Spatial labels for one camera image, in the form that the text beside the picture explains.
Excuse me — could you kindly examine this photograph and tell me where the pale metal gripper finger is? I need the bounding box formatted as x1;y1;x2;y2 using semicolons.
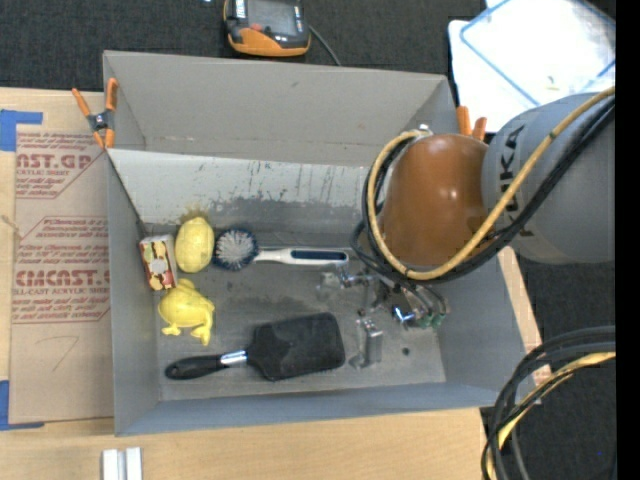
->
348;316;385;370
315;266;358;299

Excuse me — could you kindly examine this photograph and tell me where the white and blue dish brush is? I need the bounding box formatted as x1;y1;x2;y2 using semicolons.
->
211;225;351;274

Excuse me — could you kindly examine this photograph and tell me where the black spatula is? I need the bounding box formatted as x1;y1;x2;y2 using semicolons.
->
164;311;348;383

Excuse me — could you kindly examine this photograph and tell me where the yellow lemon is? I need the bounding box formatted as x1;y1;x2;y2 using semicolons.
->
174;216;216;275

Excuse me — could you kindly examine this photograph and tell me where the grey metal bin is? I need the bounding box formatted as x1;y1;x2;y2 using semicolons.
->
102;50;524;437

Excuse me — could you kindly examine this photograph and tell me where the red and white small carton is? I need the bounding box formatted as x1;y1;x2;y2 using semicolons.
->
138;233;179;293

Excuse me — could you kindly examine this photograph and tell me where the brown cardboard board red print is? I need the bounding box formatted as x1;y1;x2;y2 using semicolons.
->
0;86;116;432

